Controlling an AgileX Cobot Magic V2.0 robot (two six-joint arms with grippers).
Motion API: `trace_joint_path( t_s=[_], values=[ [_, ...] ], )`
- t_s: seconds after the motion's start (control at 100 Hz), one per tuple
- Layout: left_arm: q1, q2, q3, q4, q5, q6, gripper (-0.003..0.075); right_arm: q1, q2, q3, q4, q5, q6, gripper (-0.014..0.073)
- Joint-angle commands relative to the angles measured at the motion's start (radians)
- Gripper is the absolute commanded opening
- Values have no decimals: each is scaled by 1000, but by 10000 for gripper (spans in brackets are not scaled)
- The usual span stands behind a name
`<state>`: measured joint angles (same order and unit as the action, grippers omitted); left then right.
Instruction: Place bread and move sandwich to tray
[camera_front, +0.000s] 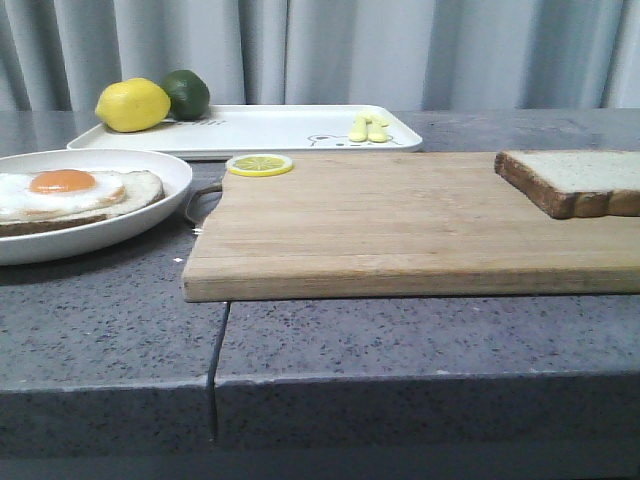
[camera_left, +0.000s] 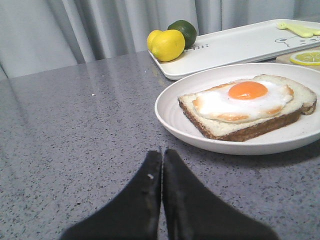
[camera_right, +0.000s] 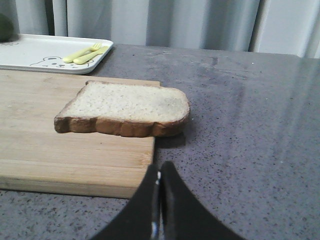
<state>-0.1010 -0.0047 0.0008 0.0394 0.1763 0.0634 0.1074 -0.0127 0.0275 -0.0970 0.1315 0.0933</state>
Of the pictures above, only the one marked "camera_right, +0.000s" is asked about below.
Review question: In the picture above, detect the grey curtain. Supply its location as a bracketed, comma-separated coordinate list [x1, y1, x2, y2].
[0, 0, 320, 59]

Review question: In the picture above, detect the white bear-print tray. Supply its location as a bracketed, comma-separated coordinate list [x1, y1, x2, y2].
[0, 34, 114, 75]

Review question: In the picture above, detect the yellow plastic knife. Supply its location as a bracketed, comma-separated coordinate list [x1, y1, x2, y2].
[73, 46, 109, 65]

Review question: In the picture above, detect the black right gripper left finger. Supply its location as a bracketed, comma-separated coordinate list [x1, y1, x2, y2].
[92, 164, 160, 240]

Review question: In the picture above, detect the white bread slice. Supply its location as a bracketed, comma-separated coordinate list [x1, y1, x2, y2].
[54, 80, 190, 138]

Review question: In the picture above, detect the yellow plastic fork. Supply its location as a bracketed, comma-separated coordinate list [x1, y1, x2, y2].
[62, 43, 102, 63]

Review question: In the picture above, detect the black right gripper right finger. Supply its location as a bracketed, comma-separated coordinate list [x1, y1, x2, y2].
[161, 161, 243, 240]

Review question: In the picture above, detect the green lime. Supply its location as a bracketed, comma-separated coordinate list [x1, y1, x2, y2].
[0, 13, 14, 42]

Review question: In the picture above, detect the wooden cutting board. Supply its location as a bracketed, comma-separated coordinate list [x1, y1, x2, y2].
[0, 70, 155, 198]

